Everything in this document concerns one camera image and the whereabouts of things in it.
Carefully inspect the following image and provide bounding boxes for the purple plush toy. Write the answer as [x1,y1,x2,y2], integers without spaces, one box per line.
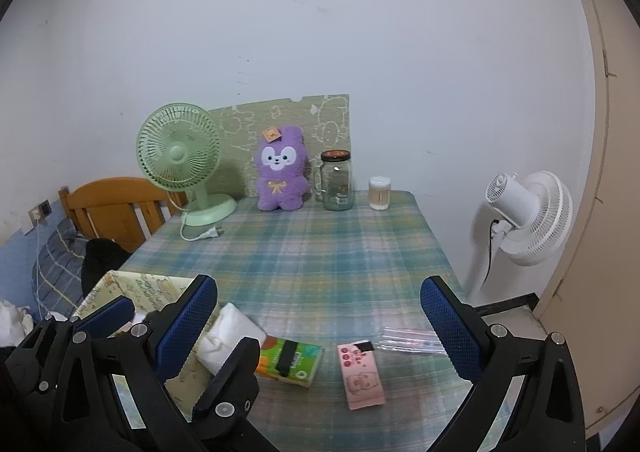
[254,125,309,212]

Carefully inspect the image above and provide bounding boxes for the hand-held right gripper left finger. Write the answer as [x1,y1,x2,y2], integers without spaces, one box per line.
[45,275,219,452]

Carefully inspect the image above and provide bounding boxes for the green printed backing board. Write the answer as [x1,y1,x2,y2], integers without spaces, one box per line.
[207,93,351,199]

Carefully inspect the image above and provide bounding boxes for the white charger cable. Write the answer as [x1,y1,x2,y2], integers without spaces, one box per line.
[33,221,43,320]

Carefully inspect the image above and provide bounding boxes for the yellow cartoon storage box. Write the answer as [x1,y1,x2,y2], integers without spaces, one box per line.
[70,269,236,423]

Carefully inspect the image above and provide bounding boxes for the white tissue pack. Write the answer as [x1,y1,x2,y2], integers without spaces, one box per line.
[194,302,267,375]

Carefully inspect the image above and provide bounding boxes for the green fan power cable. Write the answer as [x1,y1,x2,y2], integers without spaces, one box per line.
[180,212,224,242]

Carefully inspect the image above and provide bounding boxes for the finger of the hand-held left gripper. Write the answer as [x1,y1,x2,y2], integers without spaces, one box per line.
[7,296,136,393]
[191,336,281,452]

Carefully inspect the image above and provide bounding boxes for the white standing fan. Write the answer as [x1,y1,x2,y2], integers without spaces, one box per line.
[465,170,574,298]

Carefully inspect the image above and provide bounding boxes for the beige door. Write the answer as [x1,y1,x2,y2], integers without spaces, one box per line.
[532,0,640,433]

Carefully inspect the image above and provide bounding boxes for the glass jar mug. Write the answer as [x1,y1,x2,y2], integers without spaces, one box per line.
[313,150,355,212]

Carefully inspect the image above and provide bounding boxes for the black garment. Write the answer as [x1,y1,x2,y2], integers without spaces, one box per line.
[81,238,132,298]

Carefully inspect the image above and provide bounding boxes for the pink tissue pack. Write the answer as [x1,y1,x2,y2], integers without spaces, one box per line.
[336,340,387,412]

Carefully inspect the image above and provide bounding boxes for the green orange tissue pack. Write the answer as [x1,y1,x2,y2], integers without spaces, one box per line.
[255,337,324,388]

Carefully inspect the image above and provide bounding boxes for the green desk fan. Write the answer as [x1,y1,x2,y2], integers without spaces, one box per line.
[136,103,238,227]

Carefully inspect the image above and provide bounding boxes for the plaid bedding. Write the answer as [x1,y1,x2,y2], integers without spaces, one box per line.
[31,217,88,320]

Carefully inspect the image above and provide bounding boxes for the cotton swab container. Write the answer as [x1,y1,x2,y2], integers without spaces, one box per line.
[369,176,391,211]

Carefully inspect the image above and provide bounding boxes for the clear plastic bags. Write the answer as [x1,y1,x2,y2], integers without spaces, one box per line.
[375,327,445,356]

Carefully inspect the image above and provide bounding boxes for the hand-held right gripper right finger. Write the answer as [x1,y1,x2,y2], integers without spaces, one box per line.
[420,276,587,452]

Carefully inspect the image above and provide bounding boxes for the blue bed sheet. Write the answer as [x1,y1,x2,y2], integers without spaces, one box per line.
[0,232,38,304]

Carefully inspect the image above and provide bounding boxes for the white crumpled cloth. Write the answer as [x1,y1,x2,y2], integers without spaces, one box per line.
[0,301,33,348]

